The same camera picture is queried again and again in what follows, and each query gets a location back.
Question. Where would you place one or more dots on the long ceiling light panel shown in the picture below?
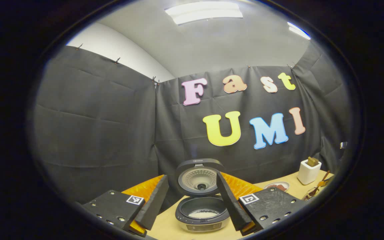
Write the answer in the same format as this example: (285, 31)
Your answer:
(205, 11)

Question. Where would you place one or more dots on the black backdrop cloth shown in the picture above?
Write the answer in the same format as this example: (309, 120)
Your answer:
(95, 133)

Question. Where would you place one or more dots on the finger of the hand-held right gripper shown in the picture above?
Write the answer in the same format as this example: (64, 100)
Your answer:
(325, 182)

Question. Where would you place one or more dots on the white toaster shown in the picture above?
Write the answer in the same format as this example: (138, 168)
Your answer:
(308, 173)

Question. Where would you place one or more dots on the dark grey rice cooker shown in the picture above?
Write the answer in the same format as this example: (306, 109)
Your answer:
(195, 176)

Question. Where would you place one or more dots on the white round plate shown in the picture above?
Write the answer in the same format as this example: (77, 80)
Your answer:
(268, 186)

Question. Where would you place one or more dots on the brown toast slice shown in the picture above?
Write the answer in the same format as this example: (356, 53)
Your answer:
(312, 161)

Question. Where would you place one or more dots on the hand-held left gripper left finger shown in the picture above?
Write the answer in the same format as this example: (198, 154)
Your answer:
(153, 203)

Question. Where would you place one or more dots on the white rice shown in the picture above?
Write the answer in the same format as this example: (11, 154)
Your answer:
(203, 213)

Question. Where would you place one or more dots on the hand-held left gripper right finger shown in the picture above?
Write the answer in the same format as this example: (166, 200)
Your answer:
(232, 203)

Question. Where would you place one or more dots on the small ceiling light panel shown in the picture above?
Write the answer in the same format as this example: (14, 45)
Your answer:
(298, 30)

